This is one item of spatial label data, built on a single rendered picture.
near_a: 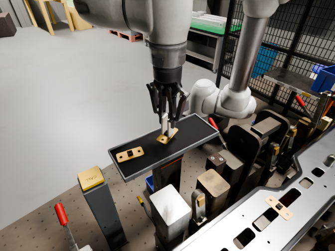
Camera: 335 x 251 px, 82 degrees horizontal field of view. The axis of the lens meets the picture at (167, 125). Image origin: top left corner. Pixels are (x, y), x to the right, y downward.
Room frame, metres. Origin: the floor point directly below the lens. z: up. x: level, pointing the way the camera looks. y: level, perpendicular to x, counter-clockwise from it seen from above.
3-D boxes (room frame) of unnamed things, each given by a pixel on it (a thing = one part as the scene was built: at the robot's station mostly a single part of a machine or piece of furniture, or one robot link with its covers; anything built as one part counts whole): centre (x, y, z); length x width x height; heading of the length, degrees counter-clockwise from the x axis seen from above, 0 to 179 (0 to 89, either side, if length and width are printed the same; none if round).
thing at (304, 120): (0.73, -0.66, 0.87); 0.10 x 0.07 x 0.35; 33
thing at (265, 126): (0.55, -0.34, 0.95); 0.18 x 0.13 x 0.49; 123
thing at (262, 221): (0.28, -0.31, 0.84); 0.12 x 0.05 x 0.29; 33
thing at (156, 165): (0.48, 0.00, 1.16); 0.37 x 0.14 x 0.02; 123
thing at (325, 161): (0.51, -0.66, 1.02); 0.03 x 0.03 x 0.07
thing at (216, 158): (0.45, -0.17, 0.90); 0.05 x 0.05 x 0.40; 33
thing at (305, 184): (0.42, -0.52, 0.84); 0.12 x 0.05 x 0.29; 33
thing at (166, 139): (0.48, 0.00, 1.20); 0.08 x 0.04 x 0.01; 148
